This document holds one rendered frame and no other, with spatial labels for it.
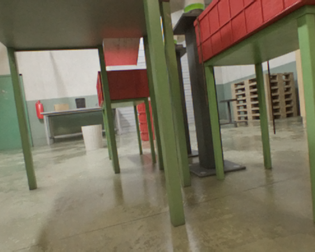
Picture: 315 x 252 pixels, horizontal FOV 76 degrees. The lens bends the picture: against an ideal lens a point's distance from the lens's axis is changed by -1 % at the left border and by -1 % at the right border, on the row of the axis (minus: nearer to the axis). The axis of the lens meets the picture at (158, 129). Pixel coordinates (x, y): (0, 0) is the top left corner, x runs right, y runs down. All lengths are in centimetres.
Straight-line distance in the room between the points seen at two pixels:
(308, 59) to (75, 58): 660
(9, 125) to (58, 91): 162
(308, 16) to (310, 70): 14
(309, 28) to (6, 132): 688
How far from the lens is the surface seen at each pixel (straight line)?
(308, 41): 72
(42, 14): 124
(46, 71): 697
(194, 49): 132
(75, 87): 677
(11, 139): 700
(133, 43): 164
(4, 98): 708
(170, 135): 67
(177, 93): 104
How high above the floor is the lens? 37
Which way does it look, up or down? 3 degrees down
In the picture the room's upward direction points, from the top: 7 degrees counter-clockwise
